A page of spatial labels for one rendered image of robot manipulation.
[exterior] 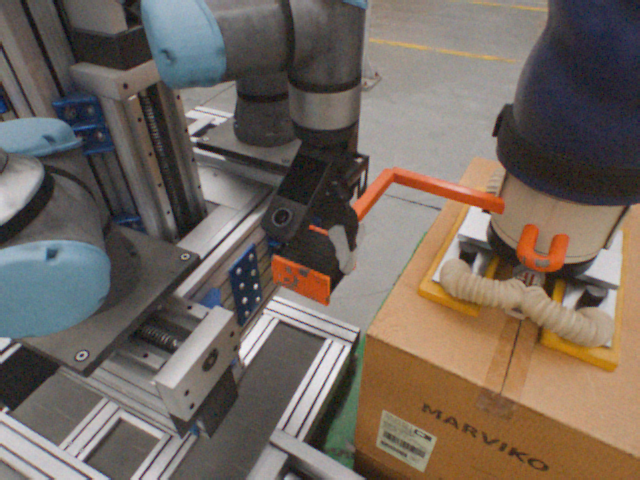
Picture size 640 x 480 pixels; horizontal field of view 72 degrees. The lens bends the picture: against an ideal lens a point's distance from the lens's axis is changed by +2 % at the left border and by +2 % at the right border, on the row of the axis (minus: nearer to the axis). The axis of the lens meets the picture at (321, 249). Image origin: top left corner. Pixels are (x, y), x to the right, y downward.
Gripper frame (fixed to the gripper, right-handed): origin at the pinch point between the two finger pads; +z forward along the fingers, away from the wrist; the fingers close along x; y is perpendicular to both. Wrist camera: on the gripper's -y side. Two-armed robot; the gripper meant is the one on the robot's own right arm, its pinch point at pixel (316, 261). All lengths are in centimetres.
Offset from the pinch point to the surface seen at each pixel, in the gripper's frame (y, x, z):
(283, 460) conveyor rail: -10.0, 2.2, 47.9
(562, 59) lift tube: 22.4, -19.8, -23.2
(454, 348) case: 5.6, -20.2, 12.9
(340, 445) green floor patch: 21, 4, 107
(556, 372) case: 8.9, -33.6, 12.9
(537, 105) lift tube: 21.6, -19.0, -17.8
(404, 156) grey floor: 206, 56, 108
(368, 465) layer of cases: 1, -12, 58
